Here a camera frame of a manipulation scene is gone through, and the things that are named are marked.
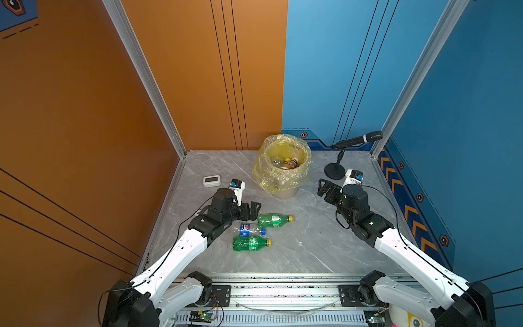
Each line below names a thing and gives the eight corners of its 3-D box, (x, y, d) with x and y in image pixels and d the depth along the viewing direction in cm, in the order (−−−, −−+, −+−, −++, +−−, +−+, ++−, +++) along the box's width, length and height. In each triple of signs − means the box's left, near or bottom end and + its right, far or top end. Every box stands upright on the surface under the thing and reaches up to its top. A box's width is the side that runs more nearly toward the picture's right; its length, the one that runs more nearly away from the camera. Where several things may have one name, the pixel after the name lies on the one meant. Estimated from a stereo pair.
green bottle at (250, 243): (233, 250, 86) (231, 245, 81) (236, 238, 89) (235, 232, 85) (270, 256, 84) (270, 251, 80) (272, 243, 88) (272, 238, 83)
